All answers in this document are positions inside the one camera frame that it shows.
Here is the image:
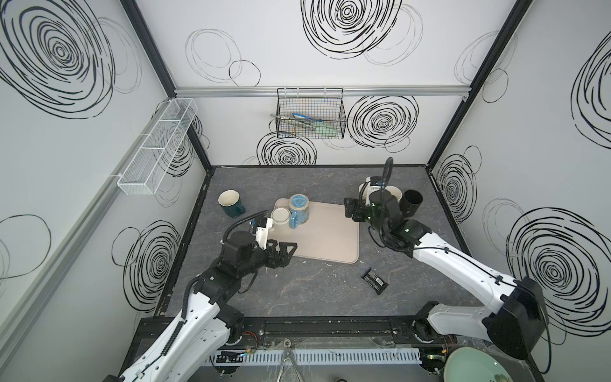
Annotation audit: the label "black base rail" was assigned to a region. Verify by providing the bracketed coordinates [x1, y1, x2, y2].
[133, 313, 519, 347]

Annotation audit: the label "beige plastic tray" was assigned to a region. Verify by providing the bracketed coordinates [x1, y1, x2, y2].
[269, 202, 359, 264]

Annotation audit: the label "white slotted cable duct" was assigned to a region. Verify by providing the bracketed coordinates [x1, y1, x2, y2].
[205, 348, 422, 367]

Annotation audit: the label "black mug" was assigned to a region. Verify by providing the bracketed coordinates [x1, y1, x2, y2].
[399, 189, 423, 218]

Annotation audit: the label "black wire basket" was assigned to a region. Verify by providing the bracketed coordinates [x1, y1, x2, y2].
[272, 87, 347, 140]

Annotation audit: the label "black snack packet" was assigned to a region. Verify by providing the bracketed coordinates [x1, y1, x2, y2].
[361, 268, 388, 295]

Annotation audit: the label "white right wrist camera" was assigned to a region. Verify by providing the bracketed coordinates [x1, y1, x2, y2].
[365, 176, 383, 194]

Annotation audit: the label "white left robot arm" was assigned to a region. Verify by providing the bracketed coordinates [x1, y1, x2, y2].
[105, 210, 298, 381]

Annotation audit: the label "utensils in wire basket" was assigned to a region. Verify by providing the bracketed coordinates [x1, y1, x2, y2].
[274, 113, 338, 138]

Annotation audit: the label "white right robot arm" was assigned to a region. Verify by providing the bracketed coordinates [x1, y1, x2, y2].
[344, 158, 550, 361]

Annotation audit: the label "grey mug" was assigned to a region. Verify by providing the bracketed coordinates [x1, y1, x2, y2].
[359, 182, 369, 202]

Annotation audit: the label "light green plate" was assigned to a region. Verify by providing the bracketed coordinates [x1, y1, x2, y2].
[443, 347, 512, 382]

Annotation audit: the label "light green mug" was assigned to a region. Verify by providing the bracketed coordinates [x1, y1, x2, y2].
[385, 186, 403, 201]

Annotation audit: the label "white wire shelf basket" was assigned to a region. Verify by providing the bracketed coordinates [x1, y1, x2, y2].
[117, 98, 197, 196]

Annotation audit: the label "dark green mug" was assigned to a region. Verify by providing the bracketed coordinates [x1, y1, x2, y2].
[217, 189, 246, 218]

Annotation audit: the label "cream white mug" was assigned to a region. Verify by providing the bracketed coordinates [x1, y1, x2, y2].
[270, 207, 291, 232]

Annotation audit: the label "blue butterfly mug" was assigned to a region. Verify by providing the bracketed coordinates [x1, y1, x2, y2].
[289, 194, 310, 229]

